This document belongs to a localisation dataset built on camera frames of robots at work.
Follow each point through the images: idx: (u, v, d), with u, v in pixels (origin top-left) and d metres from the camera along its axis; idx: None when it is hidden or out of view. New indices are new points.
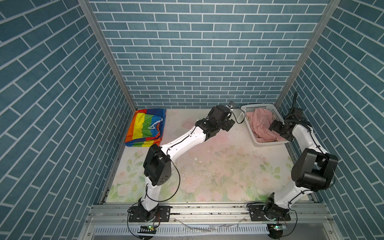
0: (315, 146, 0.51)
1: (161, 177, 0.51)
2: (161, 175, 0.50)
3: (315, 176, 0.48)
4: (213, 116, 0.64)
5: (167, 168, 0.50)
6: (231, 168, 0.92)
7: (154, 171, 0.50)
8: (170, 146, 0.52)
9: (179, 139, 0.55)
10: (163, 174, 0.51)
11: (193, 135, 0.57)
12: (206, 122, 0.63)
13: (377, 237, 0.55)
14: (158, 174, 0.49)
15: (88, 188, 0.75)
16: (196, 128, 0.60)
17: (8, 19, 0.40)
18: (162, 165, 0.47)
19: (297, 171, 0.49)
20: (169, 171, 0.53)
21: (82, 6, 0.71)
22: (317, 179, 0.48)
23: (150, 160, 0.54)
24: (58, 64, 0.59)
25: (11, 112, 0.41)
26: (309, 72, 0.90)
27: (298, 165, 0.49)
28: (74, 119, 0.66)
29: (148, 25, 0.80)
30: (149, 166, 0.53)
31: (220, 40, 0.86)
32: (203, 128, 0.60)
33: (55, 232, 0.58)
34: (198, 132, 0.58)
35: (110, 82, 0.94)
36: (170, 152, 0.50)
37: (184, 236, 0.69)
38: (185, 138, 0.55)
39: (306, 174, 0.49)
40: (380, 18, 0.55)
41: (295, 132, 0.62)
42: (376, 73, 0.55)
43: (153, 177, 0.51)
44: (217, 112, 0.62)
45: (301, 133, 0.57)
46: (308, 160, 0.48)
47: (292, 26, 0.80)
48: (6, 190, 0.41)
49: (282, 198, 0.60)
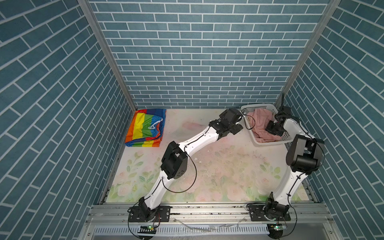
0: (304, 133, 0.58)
1: (178, 172, 0.57)
2: (178, 170, 0.56)
3: (307, 160, 0.54)
4: (225, 118, 0.69)
5: (183, 164, 0.55)
6: (231, 168, 0.92)
7: (172, 166, 0.56)
8: (186, 144, 0.58)
9: (194, 137, 0.60)
10: (180, 169, 0.56)
11: (207, 135, 0.62)
12: (220, 123, 0.68)
13: (377, 237, 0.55)
14: (175, 168, 0.55)
15: (88, 189, 0.75)
16: (209, 127, 0.65)
17: (8, 19, 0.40)
18: (179, 161, 0.53)
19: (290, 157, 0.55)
20: (185, 167, 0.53)
21: (83, 6, 0.71)
22: (308, 162, 0.54)
23: (168, 156, 0.57)
24: (59, 64, 0.59)
25: (11, 112, 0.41)
26: (309, 72, 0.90)
27: (290, 151, 0.56)
28: (74, 119, 0.66)
29: (148, 26, 0.80)
30: (168, 161, 0.58)
31: (220, 40, 0.86)
32: (216, 128, 0.65)
33: (55, 232, 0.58)
34: (211, 132, 0.63)
35: (110, 82, 0.94)
36: (187, 150, 0.56)
37: (184, 236, 0.69)
38: (200, 137, 0.61)
39: (299, 158, 0.54)
40: (380, 18, 0.55)
41: (286, 125, 0.71)
42: (376, 73, 0.55)
43: (171, 171, 0.57)
44: (230, 114, 0.67)
45: (291, 125, 0.66)
46: (299, 146, 0.54)
47: (292, 26, 0.80)
48: (6, 190, 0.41)
49: (281, 192, 0.63)
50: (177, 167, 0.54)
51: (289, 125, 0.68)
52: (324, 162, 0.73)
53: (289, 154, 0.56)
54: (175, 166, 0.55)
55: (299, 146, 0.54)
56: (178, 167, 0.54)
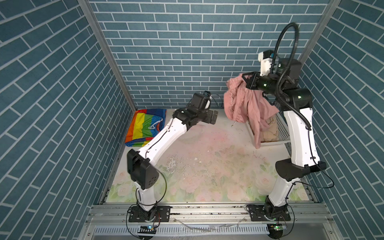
0: (311, 157, 0.45)
1: (148, 181, 0.49)
2: (146, 180, 0.48)
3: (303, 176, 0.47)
4: (191, 104, 0.60)
5: (149, 172, 0.47)
6: (231, 168, 0.92)
7: (138, 177, 0.49)
8: (148, 149, 0.48)
9: (157, 137, 0.51)
10: (149, 177, 0.48)
11: (172, 129, 0.53)
12: (186, 112, 0.57)
13: (377, 237, 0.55)
14: (143, 178, 0.46)
15: (88, 188, 0.75)
16: (173, 120, 0.55)
17: (8, 19, 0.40)
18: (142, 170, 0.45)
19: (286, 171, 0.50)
20: (155, 172, 0.50)
21: (83, 6, 0.71)
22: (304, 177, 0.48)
23: (131, 167, 0.48)
24: (59, 64, 0.59)
25: (11, 112, 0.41)
26: (309, 72, 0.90)
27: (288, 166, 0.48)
28: (74, 119, 0.66)
29: (148, 26, 0.80)
30: (132, 172, 0.50)
31: (220, 40, 0.86)
32: (181, 118, 0.55)
33: (55, 232, 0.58)
34: (175, 124, 0.54)
35: (110, 82, 0.94)
36: (151, 154, 0.47)
37: (184, 237, 0.69)
38: (163, 135, 0.51)
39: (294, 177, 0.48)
40: (380, 18, 0.55)
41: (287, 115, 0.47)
42: (376, 73, 0.55)
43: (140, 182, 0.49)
44: (196, 99, 0.59)
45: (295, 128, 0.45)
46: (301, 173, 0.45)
47: (292, 26, 0.80)
48: (6, 190, 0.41)
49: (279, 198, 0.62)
50: (144, 177, 0.46)
51: (292, 119, 0.45)
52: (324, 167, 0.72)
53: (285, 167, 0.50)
54: (142, 176, 0.46)
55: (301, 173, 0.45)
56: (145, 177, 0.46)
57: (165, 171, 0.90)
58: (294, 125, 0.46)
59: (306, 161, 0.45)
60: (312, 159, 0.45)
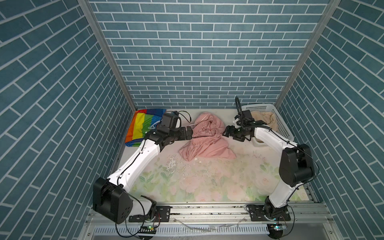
0: (285, 142, 0.53)
1: (120, 213, 0.42)
2: (118, 211, 0.41)
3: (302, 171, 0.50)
4: (162, 124, 0.61)
5: (122, 201, 0.41)
6: (231, 168, 0.92)
7: (109, 208, 0.41)
8: (120, 174, 0.44)
9: (131, 160, 0.48)
10: (121, 209, 0.42)
11: (144, 151, 0.51)
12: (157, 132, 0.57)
13: (377, 237, 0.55)
14: (115, 209, 0.40)
15: (88, 189, 0.75)
16: (147, 140, 0.54)
17: (8, 19, 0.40)
18: (115, 199, 0.39)
19: (285, 173, 0.50)
20: (128, 202, 0.45)
21: (83, 6, 0.71)
22: (305, 173, 0.50)
23: (100, 200, 0.44)
24: (59, 64, 0.59)
25: (11, 112, 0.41)
26: (309, 72, 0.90)
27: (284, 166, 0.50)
28: (74, 120, 0.66)
29: (148, 26, 0.80)
30: (103, 205, 0.43)
31: (220, 40, 0.86)
32: (153, 139, 0.55)
33: (55, 232, 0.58)
34: (149, 145, 0.53)
35: (110, 83, 0.94)
36: (123, 180, 0.43)
37: (184, 237, 0.69)
38: (136, 157, 0.49)
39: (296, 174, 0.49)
40: (380, 18, 0.54)
41: (256, 134, 0.66)
42: (376, 73, 0.55)
43: (112, 215, 0.42)
44: (167, 119, 0.60)
45: (265, 135, 0.60)
46: (291, 161, 0.49)
47: (292, 26, 0.80)
48: (5, 190, 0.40)
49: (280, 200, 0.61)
50: (116, 207, 0.40)
51: (260, 133, 0.63)
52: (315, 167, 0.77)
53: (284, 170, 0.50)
54: (114, 206, 0.40)
55: (292, 162, 0.49)
56: (117, 206, 0.40)
57: (165, 171, 0.90)
58: (261, 133, 0.63)
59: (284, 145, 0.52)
60: (288, 143, 0.52)
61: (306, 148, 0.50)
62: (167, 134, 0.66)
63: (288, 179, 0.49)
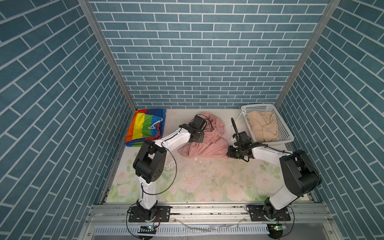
0: (281, 153, 0.54)
1: (155, 171, 0.52)
2: (156, 169, 0.51)
3: (308, 178, 0.47)
4: (193, 123, 0.76)
5: (161, 161, 0.52)
6: (231, 168, 0.92)
7: (146, 166, 0.52)
8: (163, 141, 0.56)
9: (168, 137, 0.59)
10: (158, 168, 0.52)
11: (181, 133, 0.65)
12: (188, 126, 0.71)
13: (377, 237, 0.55)
14: (154, 166, 0.50)
15: (88, 189, 0.75)
16: (181, 128, 0.68)
17: (8, 19, 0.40)
18: (157, 157, 0.50)
19: (292, 183, 0.47)
20: (162, 165, 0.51)
21: (82, 6, 0.71)
22: (311, 179, 0.47)
23: (143, 157, 0.54)
24: (59, 64, 0.59)
25: (11, 112, 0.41)
26: (309, 72, 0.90)
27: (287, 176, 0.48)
28: (74, 119, 0.66)
29: (148, 25, 0.80)
30: (142, 162, 0.53)
31: (220, 40, 0.86)
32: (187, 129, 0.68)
33: (55, 232, 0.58)
34: (183, 131, 0.66)
35: (110, 82, 0.94)
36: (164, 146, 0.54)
37: (184, 236, 0.69)
38: (173, 136, 0.61)
39: (302, 182, 0.47)
40: (380, 18, 0.54)
41: (255, 155, 0.67)
42: (376, 73, 0.55)
43: (147, 172, 0.51)
44: (197, 119, 0.76)
45: (262, 152, 0.62)
46: (292, 168, 0.48)
47: (292, 26, 0.80)
48: (6, 190, 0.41)
49: (280, 203, 0.60)
50: (155, 163, 0.50)
51: (258, 154, 0.65)
52: (315, 155, 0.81)
53: (289, 181, 0.48)
54: (154, 162, 0.50)
55: (292, 169, 0.48)
56: (158, 163, 0.51)
57: (166, 171, 0.90)
58: (259, 153, 0.65)
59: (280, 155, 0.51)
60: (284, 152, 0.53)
61: (302, 153, 0.50)
62: (197, 129, 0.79)
63: (296, 190, 0.46)
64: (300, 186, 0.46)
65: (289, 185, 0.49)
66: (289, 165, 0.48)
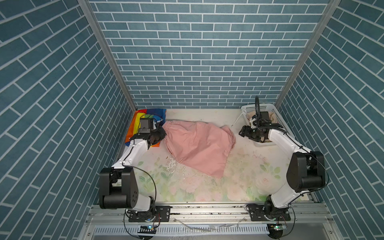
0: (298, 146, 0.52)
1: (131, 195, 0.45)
2: (130, 191, 0.44)
3: (313, 178, 0.48)
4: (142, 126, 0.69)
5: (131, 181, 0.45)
6: (231, 168, 0.92)
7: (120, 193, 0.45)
8: (123, 160, 0.49)
9: (126, 154, 0.52)
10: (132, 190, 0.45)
11: (137, 144, 0.58)
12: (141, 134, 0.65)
13: (377, 237, 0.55)
14: (127, 191, 0.44)
15: (88, 189, 0.75)
16: (135, 139, 0.62)
17: (8, 18, 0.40)
18: (126, 179, 0.44)
19: (294, 178, 0.48)
20: (135, 185, 0.48)
21: (82, 6, 0.71)
22: (316, 180, 0.47)
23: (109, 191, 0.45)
24: (59, 64, 0.59)
25: (11, 112, 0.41)
26: (309, 72, 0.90)
27: (293, 171, 0.48)
28: (74, 119, 0.66)
29: (148, 26, 0.80)
30: (111, 195, 0.44)
31: (220, 39, 0.85)
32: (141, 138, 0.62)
33: (55, 232, 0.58)
34: (139, 140, 0.61)
35: (109, 82, 0.93)
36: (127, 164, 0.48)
37: (184, 237, 0.69)
38: (131, 150, 0.55)
39: (304, 180, 0.47)
40: (380, 18, 0.55)
41: (270, 137, 0.64)
42: (376, 73, 0.55)
43: (123, 199, 0.44)
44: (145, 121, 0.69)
45: (279, 137, 0.59)
46: (300, 165, 0.47)
47: (292, 26, 0.80)
48: (5, 190, 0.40)
49: (282, 200, 0.59)
50: (127, 188, 0.44)
51: (273, 136, 0.62)
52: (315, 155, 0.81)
53: (293, 176, 0.48)
54: (125, 188, 0.44)
55: (301, 166, 0.47)
56: (129, 186, 0.44)
57: (166, 171, 0.90)
58: (275, 136, 0.61)
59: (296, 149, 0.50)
60: (301, 148, 0.51)
61: (319, 155, 0.47)
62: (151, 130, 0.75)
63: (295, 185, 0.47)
64: (300, 181, 0.47)
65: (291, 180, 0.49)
66: (300, 163, 0.47)
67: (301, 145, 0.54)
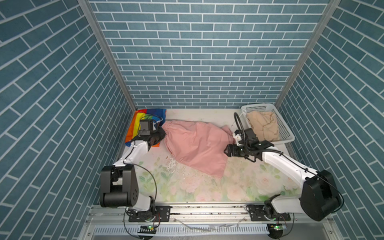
0: (302, 170, 0.47)
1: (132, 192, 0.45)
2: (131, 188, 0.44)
3: (329, 201, 0.44)
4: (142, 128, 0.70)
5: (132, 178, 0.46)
6: (231, 168, 0.92)
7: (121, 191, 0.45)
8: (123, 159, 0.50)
9: (126, 154, 0.53)
10: (132, 187, 0.46)
11: (138, 144, 0.60)
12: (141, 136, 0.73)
13: (377, 237, 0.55)
14: (128, 187, 0.44)
15: (88, 189, 0.75)
16: (135, 140, 0.63)
17: (8, 19, 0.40)
18: (127, 176, 0.44)
19: (311, 207, 0.43)
20: (135, 183, 0.48)
21: (82, 6, 0.71)
22: (333, 203, 0.44)
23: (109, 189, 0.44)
24: (59, 64, 0.59)
25: (11, 112, 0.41)
26: (309, 72, 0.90)
27: (309, 200, 0.43)
28: (74, 119, 0.66)
29: (148, 25, 0.80)
30: (112, 193, 0.44)
31: (220, 39, 0.85)
32: (141, 139, 0.64)
33: (55, 232, 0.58)
34: (139, 141, 0.62)
35: (109, 82, 0.93)
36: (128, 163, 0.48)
37: (184, 237, 0.69)
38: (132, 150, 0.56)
39: (324, 208, 0.43)
40: (380, 18, 0.55)
41: (266, 160, 0.59)
42: (376, 73, 0.55)
43: (124, 196, 0.44)
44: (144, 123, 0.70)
45: (278, 161, 0.54)
46: (316, 194, 0.42)
47: (292, 26, 0.80)
48: (5, 190, 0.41)
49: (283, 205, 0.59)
50: (128, 184, 0.44)
51: (270, 159, 0.57)
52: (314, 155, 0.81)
53: (309, 204, 0.43)
54: (127, 185, 0.44)
55: (317, 195, 0.42)
56: (130, 182, 0.44)
57: (166, 171, 0.90)
58: (273, 160, 0.56)
59: (303, 175, 0.45)
60: (307, 171, 0.46)
61: (328, 175, 0.44)
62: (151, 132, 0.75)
63: (316, 214, 0.42)
64: (321, 211, 0.42)
65: (307, 208, 0.44)
66: (315, 193, 0.42)
67: (306, 168, 0.47)
